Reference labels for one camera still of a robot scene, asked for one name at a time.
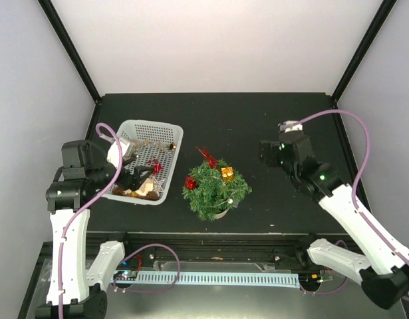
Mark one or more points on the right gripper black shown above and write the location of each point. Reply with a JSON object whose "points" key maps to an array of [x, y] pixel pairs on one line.
{"points": [[271, 147]]}

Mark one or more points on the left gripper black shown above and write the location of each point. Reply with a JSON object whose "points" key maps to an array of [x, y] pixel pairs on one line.
{"points": [[134, 181]]}

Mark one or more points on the white plastic perforated basket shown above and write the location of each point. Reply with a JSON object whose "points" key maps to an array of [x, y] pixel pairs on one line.
{"points": [[140, 130]]}

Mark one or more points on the gold gift ornament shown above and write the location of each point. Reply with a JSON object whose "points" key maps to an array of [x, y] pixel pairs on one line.
{"points": [[227, 174]]}

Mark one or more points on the red gift box ornament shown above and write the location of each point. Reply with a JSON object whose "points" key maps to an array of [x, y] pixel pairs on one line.
{"points": [[190, 183]]}

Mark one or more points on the red star ornament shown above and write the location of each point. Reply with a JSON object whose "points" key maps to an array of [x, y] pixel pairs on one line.
{"points": [[212, 162]]}

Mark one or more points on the fairy light string white bulbs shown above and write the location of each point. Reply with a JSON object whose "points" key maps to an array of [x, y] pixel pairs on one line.
{"points": [[212, 195]]}

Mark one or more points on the small green christmas tree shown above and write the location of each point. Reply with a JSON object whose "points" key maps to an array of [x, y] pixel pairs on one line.
{"points": [[196, 173]]}

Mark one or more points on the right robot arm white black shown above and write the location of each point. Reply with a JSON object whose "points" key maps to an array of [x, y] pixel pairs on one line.
{"points": [[382, 266]]}

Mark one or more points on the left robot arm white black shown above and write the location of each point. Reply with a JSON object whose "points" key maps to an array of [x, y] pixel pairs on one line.
{"points": [[76, 291]]}

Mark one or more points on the wooden tree slice ornament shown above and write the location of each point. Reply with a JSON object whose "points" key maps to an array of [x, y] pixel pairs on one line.
{"points": [[142, 191]]}

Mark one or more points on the white tree pot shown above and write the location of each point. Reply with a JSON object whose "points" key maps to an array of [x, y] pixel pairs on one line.
{"points": [[221, 214]]}

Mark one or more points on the santa claus ornament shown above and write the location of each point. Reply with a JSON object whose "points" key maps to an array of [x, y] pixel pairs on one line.
{"points": [[157, 168]]}

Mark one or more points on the red berry sprig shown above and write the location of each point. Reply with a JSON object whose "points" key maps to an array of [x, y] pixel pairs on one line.
{"points": [[153, 161]]}

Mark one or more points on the silver star ornament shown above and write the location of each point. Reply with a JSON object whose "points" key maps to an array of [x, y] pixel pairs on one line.
{"points": [[158, 185]]}

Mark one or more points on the brown pine cone front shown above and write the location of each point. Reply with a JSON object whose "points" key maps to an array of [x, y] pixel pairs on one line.
{"points": [[152, 196]]}

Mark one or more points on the brown pine cone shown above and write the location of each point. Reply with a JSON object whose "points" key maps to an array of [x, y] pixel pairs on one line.
{"points": [[117, 191], [152, 196]]}

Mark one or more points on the brown pine cone back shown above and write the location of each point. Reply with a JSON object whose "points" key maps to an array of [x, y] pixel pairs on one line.
{"points": [[117, 191]]}

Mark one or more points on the silver gold berry sprig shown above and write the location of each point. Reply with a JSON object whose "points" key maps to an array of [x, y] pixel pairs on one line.
{"points": [[149, 143]]}

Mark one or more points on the gold bell ornament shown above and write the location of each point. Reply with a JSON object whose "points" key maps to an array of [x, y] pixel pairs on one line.
{"points": [[172, 145]]}

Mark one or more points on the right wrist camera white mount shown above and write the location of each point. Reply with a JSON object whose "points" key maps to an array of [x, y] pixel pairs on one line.
{"points": [[290, 126]]}

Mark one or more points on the light blue slotted cable duct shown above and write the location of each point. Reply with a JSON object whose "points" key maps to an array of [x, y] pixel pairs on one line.
{"points": [[283, 280]]}

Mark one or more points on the black frame post left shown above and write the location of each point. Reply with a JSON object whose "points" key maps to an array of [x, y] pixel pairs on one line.
{"points": [[66, 41]]}

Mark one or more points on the black frame post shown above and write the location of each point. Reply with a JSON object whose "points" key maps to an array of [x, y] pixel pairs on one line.
{"points": [[66, 41], [365, 43]]}

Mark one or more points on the black frame post right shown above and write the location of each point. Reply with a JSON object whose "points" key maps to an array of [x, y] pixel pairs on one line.
{"points": [[365, 43]]}

